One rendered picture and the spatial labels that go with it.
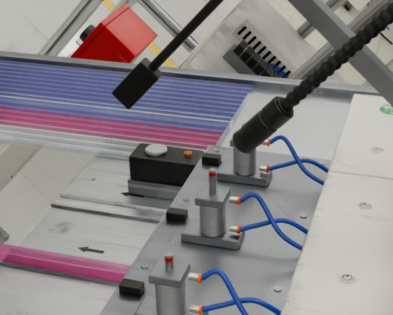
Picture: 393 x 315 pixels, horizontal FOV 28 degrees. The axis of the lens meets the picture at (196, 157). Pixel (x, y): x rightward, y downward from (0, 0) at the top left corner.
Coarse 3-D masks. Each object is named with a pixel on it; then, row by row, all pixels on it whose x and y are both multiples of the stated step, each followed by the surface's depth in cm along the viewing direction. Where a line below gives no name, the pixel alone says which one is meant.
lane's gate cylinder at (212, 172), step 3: (213, 168) 64; (210, 171) 64; (213, 171) 64; (210, 174) 64; (213, 174) 64; (210, 177) 64; (213, 177) 64; (210, 180) 64; (213, 180) 64; (210, 183) 64; (213, 183) 64; (210, 186) 65; (213, 186) 64; (210, 189) 65; (213, 189) 65; (210, 192) 65; (213, 192) 65
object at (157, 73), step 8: (144, 64) 67; (136, 72) 68; (144, 72) 67; (152, 72) 67; (160, 72) 68; (128, 80) 68; (136, 80) 68; (144, 80) 68; (152, 80) 67; (120, 88) 69; (128, 88) 69; (136, 88) 68; (144, 88) 68; (120, 96) 69; (128, 96) 69; (136, 96) 69; (128, 104) 69
